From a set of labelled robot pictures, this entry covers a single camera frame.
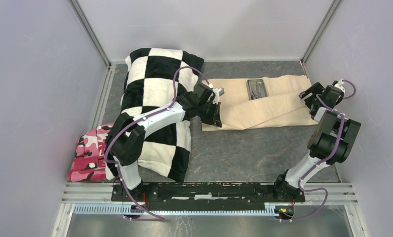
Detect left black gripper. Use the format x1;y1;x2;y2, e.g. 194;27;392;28
197;101;222;128

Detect beige surgical wrap cloth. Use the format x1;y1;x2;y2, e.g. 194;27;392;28
202;75;317;131

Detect metal surgical instrument tray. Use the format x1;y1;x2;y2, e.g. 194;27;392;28
246;79;268;100

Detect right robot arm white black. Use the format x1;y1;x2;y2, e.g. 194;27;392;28
272;79;361;201

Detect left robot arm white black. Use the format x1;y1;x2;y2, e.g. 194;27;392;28
104;83;225;201

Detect surgical instruments in tray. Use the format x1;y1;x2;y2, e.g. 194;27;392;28
248;82;267;100

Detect black white checkered blanket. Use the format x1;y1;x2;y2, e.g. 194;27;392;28
120;48;204;183

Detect pink camouflage cloth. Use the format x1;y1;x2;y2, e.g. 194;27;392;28
68;123;115;182

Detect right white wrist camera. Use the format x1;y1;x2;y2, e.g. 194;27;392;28
332;79;346;93

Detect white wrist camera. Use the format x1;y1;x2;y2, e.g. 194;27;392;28
209;87;225;104
332;79;346;93

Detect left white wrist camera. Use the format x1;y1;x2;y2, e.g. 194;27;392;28
209;87;225;104

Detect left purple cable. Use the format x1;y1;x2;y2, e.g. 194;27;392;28
104;66;213;221

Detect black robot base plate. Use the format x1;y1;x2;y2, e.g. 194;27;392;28
131;182;306;211

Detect white toothed cable rail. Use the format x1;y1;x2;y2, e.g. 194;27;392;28
73;204;291;217

